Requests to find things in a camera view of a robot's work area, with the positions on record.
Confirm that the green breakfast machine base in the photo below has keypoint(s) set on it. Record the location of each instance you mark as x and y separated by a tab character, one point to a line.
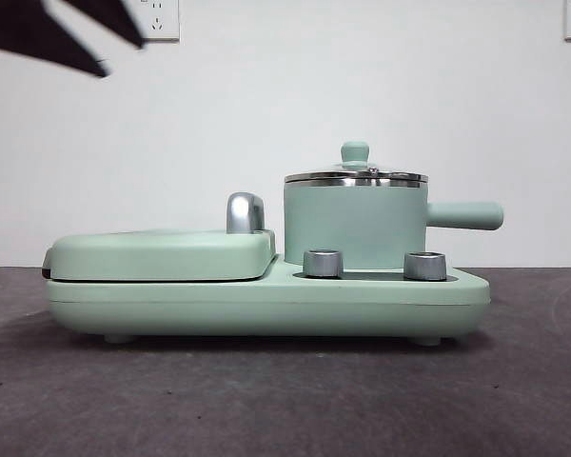
266	304

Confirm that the glass pot lid green knob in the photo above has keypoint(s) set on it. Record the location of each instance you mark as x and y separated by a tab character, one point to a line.
355	152

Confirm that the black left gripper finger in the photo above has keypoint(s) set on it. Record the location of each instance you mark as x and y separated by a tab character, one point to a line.
33	33
104	19

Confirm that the silver control knob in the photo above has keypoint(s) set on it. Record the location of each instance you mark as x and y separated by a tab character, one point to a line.
424	265
322	263

